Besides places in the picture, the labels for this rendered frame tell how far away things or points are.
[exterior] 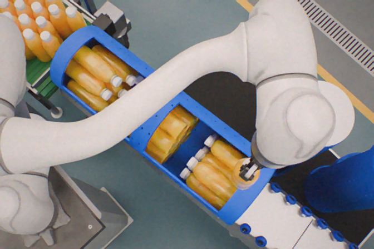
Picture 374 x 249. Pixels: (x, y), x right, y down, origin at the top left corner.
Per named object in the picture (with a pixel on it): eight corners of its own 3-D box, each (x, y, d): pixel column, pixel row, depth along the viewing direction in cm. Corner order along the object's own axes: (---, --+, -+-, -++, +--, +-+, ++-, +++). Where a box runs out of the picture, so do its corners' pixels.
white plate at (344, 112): (294, 72, 151) (294, 73, 152) (279, 134, 144) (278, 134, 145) (360, 91, 149) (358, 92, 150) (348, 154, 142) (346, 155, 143)
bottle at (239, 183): (230, 189, 111) (235, 179, 93) (230, 167, 114) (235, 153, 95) (254, 190, 111) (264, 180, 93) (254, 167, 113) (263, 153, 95)
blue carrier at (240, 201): (224, 228, 142) (237, 224, 115) (60, 94, 155) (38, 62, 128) (266, 172, 149) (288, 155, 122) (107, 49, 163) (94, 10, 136)
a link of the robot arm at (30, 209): (7, 235, 126) (-31, 232, 105) (14, 184, 132) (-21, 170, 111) (53, 234, 126) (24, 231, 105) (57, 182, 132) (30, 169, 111)
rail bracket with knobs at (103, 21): (104, 46, 168) (99, 34, 158) (93, 37, 169) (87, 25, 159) (118, 31, 170) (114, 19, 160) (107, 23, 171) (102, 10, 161)
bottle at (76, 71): (66, 58, 137) (103, 88, 134) (78, 56, 143) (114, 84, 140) (60, 74, 140) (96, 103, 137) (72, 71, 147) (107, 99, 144)
